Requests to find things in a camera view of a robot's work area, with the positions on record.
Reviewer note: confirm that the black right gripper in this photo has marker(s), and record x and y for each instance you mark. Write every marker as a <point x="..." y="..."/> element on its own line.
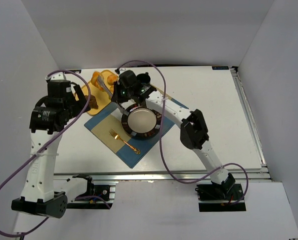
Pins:
<point x="116" y="93"/>

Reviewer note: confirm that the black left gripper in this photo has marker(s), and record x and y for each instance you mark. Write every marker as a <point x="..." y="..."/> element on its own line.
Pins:
<point x="76" y="100"/>

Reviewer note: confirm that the brown chocolate bread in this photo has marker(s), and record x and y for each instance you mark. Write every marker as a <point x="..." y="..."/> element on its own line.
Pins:
<point x="92" y="103"/>

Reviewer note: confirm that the striped croissant bread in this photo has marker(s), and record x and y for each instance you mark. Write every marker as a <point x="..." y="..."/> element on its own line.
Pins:
<point x="94" y="80"/>

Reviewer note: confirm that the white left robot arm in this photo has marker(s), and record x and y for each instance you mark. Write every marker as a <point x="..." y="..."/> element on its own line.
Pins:
<point x="39" y="197"/>

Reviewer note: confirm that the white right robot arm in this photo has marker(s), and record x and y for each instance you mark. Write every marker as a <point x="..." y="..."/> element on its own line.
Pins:
<point x="193" y="133"/>

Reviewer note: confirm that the long bread roll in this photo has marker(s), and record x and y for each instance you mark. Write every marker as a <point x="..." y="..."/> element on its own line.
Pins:
<point x="111" y="88"/>

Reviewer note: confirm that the round bread roll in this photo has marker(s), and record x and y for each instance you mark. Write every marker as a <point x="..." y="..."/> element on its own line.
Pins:
<point x="111" y="79"/>

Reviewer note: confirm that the yellow tray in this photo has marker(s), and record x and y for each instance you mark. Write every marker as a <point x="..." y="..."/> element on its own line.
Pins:
<point x="101" y="96"/>

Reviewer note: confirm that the dark green mug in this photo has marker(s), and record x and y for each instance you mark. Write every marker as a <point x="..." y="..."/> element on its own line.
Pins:
<point x="144" y="78"/>

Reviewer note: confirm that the blue label left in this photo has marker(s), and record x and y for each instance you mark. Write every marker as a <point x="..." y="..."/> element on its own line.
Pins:
<point x="75" y="71"/>

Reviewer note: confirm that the blue label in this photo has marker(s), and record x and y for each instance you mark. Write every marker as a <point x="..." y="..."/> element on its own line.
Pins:
<point x="222" y="68"/>
<point x="75" y="71"/>

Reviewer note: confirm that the blue beige placemat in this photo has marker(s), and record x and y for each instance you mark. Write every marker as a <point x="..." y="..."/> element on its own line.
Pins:
<point x="129" y="136"/>

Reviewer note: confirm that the black rimmed plate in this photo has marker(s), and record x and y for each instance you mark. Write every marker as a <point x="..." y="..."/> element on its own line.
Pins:
<point x="141" y="122"/>

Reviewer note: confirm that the gold fork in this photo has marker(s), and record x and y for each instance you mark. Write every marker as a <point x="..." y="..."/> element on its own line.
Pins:
<point x="116" y="136"/>

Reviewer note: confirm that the blue label right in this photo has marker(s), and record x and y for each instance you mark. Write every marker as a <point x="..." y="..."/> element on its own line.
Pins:
<point x="222" y="68"/>

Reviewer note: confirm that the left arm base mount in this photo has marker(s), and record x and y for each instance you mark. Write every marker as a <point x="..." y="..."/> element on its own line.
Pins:
<point x="98" y="196"/>

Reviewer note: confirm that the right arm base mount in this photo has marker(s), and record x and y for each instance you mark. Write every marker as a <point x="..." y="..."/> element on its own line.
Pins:
<point x="211" y="200"/>

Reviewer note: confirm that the aluminium table frame rail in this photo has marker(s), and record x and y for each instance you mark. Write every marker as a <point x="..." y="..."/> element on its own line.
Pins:
<point x="264" y="173"/>

